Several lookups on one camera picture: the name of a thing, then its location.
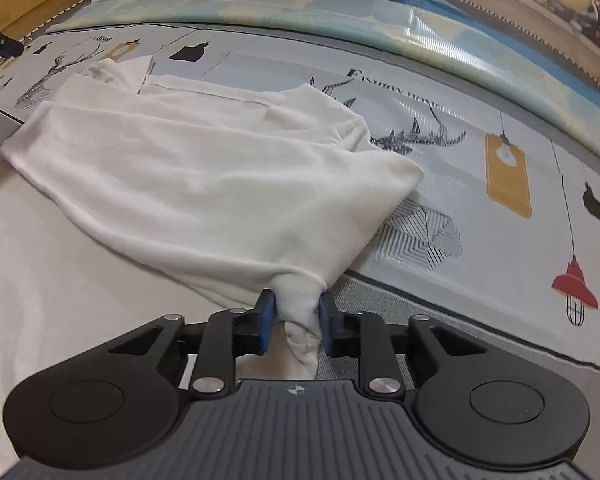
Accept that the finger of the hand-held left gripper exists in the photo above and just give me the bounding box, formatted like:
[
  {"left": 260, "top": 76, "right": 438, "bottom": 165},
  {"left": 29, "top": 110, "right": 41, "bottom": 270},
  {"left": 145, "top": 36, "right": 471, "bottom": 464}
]
[{"left": 0, "top": 20, "right": 24, "bottom": 57}]

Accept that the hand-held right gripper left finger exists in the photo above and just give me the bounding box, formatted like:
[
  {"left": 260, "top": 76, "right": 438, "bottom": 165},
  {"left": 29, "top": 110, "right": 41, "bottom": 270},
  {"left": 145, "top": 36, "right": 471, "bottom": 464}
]
[{"left": 105, "top": 288, "right": 278, "bottom": 401}]

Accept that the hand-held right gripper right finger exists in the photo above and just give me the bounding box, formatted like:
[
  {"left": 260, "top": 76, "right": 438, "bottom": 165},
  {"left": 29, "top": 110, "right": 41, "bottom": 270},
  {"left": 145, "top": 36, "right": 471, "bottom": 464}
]
[{"left": 318, "top": 292, "right": 487, "bottom": 401}]

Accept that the white t-shirt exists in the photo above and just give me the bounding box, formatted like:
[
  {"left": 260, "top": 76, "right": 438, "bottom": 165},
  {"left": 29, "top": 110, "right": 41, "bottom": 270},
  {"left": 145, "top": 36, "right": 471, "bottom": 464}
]
[{"left": 0, "top": 57, "right": 425, "bottom": 466}]

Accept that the printed bed sheet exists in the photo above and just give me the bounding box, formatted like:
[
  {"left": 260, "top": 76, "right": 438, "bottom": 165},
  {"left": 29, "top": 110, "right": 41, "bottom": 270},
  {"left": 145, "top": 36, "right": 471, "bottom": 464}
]
[{"left": 0, "top": 22, "right": 600, "bottom": 377}]

